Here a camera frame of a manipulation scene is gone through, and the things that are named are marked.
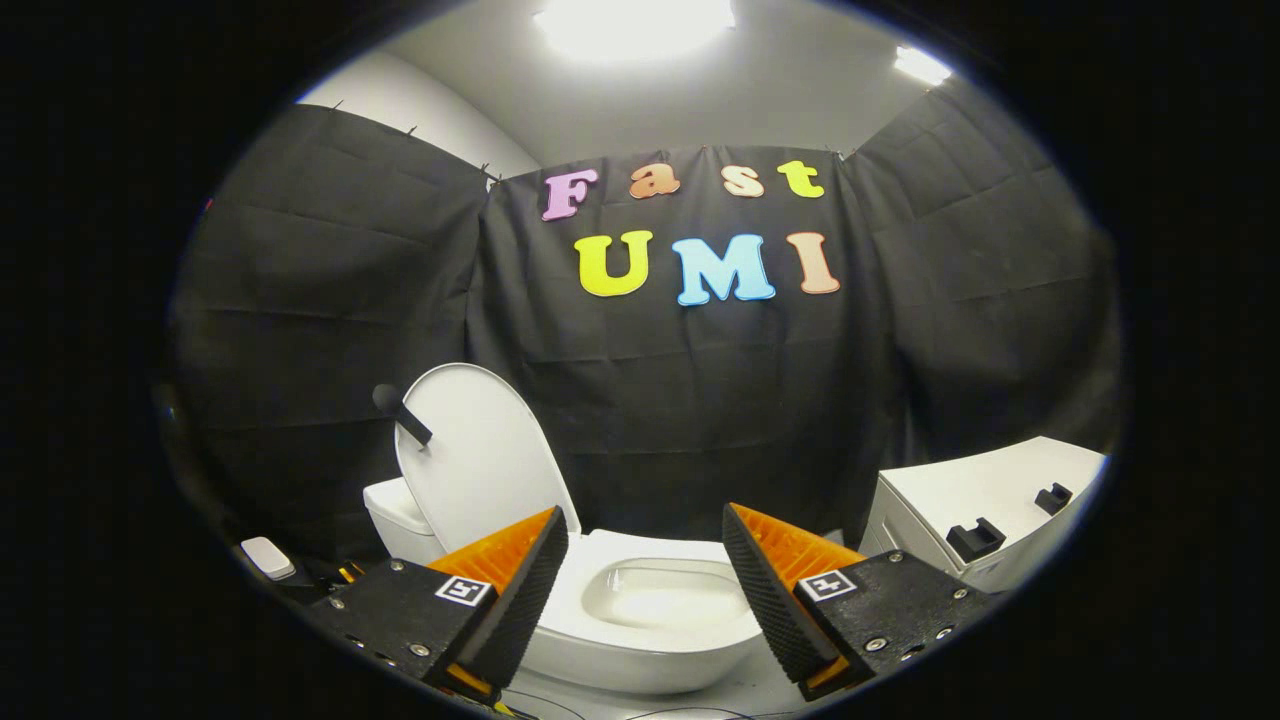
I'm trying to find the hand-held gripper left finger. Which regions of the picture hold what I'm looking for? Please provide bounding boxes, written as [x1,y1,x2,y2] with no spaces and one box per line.
[300,505,571,706]

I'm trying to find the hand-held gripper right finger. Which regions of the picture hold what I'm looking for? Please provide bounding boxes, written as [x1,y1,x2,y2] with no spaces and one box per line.
[722,502,1006,703]

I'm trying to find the white toilet lid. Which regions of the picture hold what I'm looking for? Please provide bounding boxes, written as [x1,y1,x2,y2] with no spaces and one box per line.
[372,362,583,556]

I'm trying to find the white toilet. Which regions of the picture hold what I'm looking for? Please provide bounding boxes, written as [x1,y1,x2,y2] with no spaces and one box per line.
[362,477,771,696]

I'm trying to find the white drawer cabinet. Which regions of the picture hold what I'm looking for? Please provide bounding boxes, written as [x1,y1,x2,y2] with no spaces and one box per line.
[858,436,1109,593]

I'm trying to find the black backdrop cloth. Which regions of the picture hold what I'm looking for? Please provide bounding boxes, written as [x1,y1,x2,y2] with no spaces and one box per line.
[165,80,1121,561]

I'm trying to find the small white device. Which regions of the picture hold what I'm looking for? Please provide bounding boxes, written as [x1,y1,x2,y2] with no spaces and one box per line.
[240,537,297,581]

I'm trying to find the small ceiling light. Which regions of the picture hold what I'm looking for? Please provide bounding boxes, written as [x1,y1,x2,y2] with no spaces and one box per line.
[893,45,953,87]

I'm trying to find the orange and black wires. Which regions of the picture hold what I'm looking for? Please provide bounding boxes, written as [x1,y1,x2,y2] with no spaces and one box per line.
[300,558,366,591]

